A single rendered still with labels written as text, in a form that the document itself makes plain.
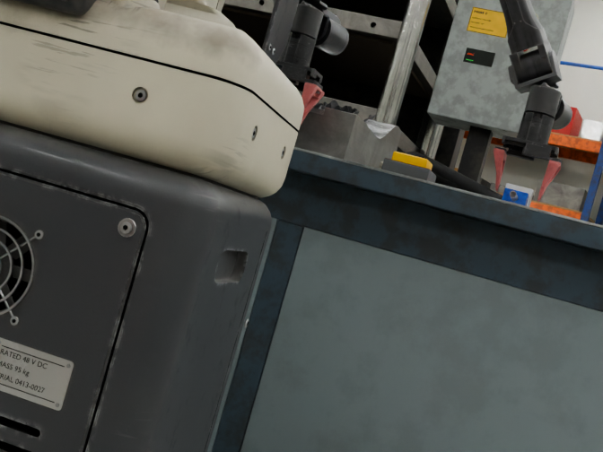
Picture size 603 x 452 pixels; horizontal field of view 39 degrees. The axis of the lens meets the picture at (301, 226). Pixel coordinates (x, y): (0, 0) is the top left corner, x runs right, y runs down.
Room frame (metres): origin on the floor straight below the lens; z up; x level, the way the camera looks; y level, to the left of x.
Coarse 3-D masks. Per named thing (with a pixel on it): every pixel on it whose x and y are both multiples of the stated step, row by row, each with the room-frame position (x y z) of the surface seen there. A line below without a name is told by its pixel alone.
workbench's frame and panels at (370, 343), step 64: (320, 192) 1.49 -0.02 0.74; (384, 192) 1.41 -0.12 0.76; (448, 192) 1.37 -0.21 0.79; (320, 256) 1.48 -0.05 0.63; (384, 256) 1.45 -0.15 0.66; (448, 256) 1.41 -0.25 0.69; (512, 256) 1.38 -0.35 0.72; (576, 256) 1.35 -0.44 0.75; (256, 320) 1.51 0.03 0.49; (320, 320) 1.47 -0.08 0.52; (384, 320) 1.44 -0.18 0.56; (448, 320) 1.41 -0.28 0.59; (512, 320) 1.38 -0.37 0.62; (576, 320) 1.35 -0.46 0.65; (256, 384) 1.50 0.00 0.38; (320, 384) 1.46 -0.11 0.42; (384, 384) 1.43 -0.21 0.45; (448, 384) 1.40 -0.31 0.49; (512, 384) 1.37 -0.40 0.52; (576, 384) 1.34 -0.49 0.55; (256, 448) 1.49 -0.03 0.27; (320, 448) 1.45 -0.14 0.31; (384, 448) 1.42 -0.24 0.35; (448, 448) 1.39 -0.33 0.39; (512, 448) 1.36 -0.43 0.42; (576, 448) 1.33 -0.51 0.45
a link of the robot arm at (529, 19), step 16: (512, 0) 1.55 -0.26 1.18; (528, 0) 1.56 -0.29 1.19; (512, 16) 1.56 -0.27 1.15; (528, 16) 1.55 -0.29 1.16; (512, 32) 1.57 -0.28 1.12; (528, 32) 1.56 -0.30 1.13; (544, 32) 1.57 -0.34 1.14; (512, 48) 1.57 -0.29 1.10; (528, 48) 1.60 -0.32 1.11; (544, 48) 1.55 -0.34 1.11; (512, 64) 1.58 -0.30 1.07; (528, 64) 1.57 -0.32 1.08; (544, 64) 1.56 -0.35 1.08; (528, 80) 1.58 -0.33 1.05
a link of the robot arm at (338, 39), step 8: (304, 0) 1.49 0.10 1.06; (312, 0) 1.50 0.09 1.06; (320, 0) 1.50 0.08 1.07; (320, 8) 1.52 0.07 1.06; (336, 16) 1.56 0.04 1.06; (328, 24) 1.51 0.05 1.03; (336, 24) 1.53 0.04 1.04; (328, 32) 1.51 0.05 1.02; (336, 32) 1.52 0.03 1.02; (344, 32) 1.54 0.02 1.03; (320, 40) 1.52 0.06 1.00; (328, 40) 1.52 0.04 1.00; (336, 40) 1.53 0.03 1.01; (344, 40) 1.54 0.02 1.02; (320, 48) 1.54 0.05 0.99; (328, 48) 1.54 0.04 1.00; (336, 48) 1.54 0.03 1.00; (344, 48) 1.55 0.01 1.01
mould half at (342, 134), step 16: (336, 112) 1.51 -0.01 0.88; (304, 128) 1.53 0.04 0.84; (320, 128) 1.52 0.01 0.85; (336, 128) 1.51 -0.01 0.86; (352, 128) 1.50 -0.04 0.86; (368, 128) 1.60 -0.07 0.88; (384, 128) 1.77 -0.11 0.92; (304, 144) 1.53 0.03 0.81; (320, 144) 1.52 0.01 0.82; (336, 144) 1.51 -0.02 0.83; (352, 144) 1.53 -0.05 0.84; (368, 144) 1.63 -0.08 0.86; (384, 144) 1.75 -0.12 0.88; (352, 160) 1.55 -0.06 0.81; (368, 160) 1.66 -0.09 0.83
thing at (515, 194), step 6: (510, 186) 1.57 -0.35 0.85; (516, 186) 1.57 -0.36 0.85; (504, 192) 1.54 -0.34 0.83; (510, 192) 1.48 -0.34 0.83; (516, 192) 1.53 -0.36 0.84; (522, 192) 1.53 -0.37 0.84; (528, 192) 1.56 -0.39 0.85; (504, 198) 1.53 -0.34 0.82; (510, 198) 1.53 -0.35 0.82; (516, 198) 1.51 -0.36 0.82; (522, 198) 1.53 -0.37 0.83; (528, 198) 1.55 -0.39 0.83; (522, 204) 1.52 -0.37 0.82; (528, 204) 1.56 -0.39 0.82
